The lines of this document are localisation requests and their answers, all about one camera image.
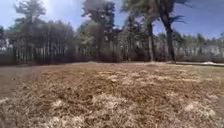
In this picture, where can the dry brown grass field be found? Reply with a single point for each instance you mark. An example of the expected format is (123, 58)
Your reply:
(110, 96)

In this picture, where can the wood of tall trees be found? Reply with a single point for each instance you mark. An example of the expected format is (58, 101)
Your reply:
(50, 43)

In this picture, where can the grey road strip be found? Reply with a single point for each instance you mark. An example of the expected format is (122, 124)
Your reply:
(203, 63)

